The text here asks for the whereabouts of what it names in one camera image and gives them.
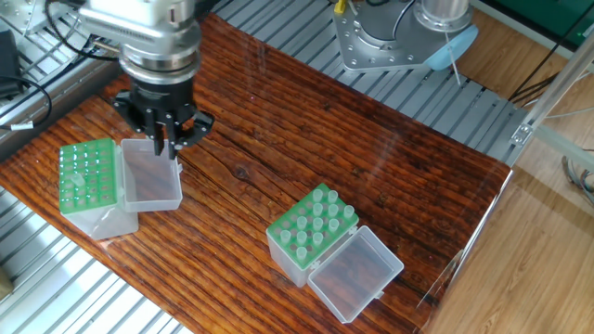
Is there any black cable bundle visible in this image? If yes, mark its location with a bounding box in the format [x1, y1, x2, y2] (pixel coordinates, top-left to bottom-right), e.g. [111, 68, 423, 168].
[0, 74, 55, 129]

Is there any black electronic box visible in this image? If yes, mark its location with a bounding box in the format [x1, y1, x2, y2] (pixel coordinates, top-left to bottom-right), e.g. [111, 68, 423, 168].
[0, 28, 19, 98]

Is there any clear tip box green rack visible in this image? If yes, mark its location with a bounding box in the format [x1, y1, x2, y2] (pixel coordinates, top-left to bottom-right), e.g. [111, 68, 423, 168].
[266, 183, 407, 324]

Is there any glossy brown wooden board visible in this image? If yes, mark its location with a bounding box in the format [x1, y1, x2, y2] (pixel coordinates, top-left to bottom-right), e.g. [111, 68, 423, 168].
[0, 9, 514, 334]

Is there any aluminium frame post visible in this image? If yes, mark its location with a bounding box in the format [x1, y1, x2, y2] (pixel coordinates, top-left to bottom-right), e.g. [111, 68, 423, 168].
[509, 46, 594, 170]

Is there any white cable tie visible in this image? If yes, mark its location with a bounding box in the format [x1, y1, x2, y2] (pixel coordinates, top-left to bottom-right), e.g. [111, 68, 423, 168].
[445, 26, 465, 86]

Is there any silver robot mounting plate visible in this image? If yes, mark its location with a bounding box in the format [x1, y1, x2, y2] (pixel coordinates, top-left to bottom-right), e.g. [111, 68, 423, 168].
[334, 9, 435, 73]

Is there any grey cable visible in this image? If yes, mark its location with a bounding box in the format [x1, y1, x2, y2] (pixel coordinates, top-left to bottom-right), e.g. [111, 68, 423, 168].
[561, 153, 594, 201]

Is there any clear tip box with tips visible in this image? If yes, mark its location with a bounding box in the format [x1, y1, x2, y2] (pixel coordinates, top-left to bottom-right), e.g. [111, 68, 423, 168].
[58, 137, 184, 241]

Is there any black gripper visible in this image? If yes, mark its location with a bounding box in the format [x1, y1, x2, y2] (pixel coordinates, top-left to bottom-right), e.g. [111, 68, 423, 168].
[112, 78, 216, 159]

